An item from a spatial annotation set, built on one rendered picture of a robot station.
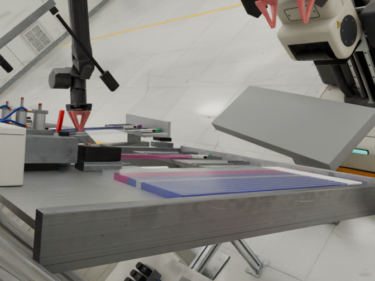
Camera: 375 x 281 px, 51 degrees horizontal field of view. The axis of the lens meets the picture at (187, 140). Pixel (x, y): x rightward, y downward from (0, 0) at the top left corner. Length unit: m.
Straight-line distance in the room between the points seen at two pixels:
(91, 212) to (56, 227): 0.04
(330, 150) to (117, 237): 0.88
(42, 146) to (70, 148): 0.05
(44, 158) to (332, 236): 1.33
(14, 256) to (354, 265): 1.46
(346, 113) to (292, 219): 0.71
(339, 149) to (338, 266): 0.63
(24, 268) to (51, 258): 0.06
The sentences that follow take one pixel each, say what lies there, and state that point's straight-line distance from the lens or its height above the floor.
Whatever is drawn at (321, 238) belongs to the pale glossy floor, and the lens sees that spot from 1.79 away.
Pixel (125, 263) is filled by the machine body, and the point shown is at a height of 0.62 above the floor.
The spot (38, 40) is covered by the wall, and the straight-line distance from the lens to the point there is 8.99.
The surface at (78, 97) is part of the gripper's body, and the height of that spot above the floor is 1.01.
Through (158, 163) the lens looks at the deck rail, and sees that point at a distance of 1.29.
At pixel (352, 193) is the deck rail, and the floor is 0.81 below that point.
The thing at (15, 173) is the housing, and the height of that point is 1.23.
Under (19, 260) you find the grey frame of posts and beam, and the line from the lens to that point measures 0.36.
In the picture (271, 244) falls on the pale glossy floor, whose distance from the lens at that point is 1.87.
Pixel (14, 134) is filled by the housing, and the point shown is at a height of 1.27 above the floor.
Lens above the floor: 1.41
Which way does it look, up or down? 30 degrees down
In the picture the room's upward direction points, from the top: 36 degrees counter-clockwise
